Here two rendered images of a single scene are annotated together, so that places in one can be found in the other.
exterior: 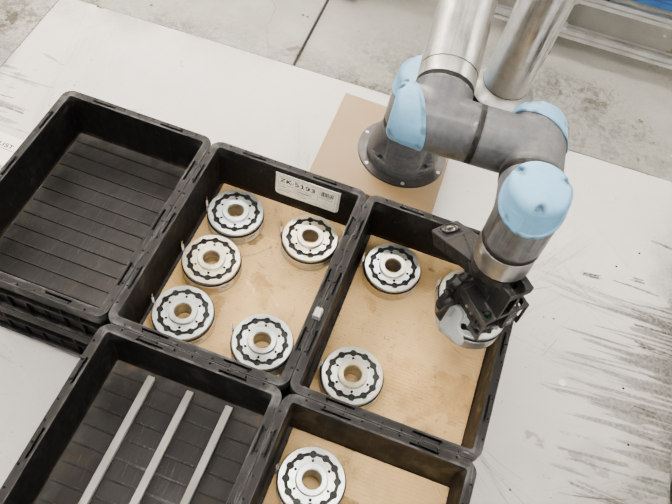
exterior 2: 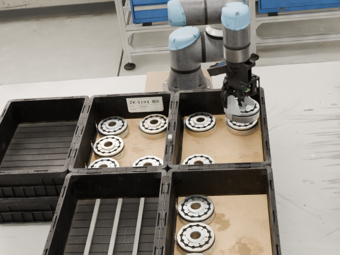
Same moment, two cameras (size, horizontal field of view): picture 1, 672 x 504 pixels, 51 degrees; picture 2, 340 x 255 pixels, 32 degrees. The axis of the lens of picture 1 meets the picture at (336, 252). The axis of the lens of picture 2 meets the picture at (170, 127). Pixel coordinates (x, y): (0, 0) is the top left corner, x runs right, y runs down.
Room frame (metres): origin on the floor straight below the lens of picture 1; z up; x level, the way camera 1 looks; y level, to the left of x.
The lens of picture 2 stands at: (-0.88, 0.06, 2.05)
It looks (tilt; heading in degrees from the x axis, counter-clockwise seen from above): 37 degrees down; 358
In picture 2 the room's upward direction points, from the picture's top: 8 degrees counter-clockwise
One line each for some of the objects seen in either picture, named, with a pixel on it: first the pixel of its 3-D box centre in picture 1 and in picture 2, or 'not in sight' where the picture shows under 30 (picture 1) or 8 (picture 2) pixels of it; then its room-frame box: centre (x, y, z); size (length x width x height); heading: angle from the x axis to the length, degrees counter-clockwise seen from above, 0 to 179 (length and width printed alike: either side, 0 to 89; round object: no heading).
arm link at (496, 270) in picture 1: (507, 249); (238, 50); (0.52, -0.21, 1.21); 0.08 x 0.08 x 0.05
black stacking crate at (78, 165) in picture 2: (246, 270); (128, 143); (0.62, 0.15, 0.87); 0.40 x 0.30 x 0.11; 169
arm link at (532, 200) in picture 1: (526, 211); (236, 25); (0.52, -0.21, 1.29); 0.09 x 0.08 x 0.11; 175
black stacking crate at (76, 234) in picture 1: (90, 213); (39, 146); (0.67, 0.44, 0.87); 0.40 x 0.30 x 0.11; 169
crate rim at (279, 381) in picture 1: (246, 254); (125, 131); (0.62, 0.15, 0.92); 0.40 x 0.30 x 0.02; 169
